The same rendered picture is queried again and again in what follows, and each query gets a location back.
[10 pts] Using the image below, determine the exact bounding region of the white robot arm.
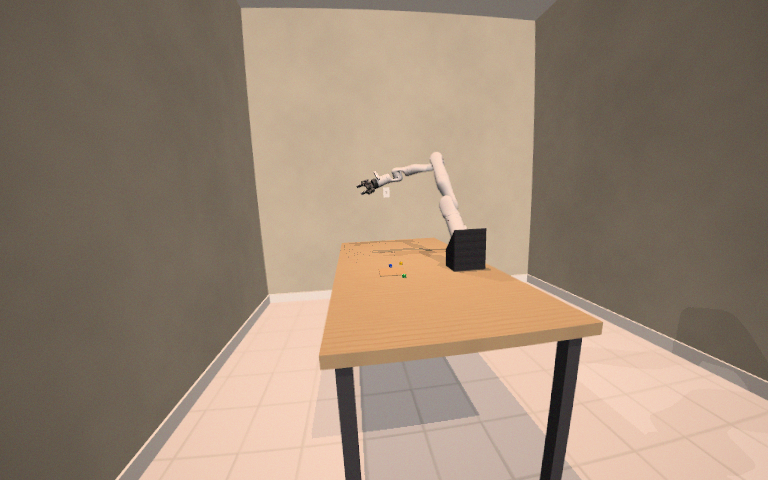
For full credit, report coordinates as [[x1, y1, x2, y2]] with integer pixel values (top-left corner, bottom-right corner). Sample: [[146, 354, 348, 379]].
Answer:
[[374, 152, 467, 237]]

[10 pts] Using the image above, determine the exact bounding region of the tan square mat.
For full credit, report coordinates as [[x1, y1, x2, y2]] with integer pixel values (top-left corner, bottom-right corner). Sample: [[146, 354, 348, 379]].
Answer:
[[379, 267, 407, 277]]

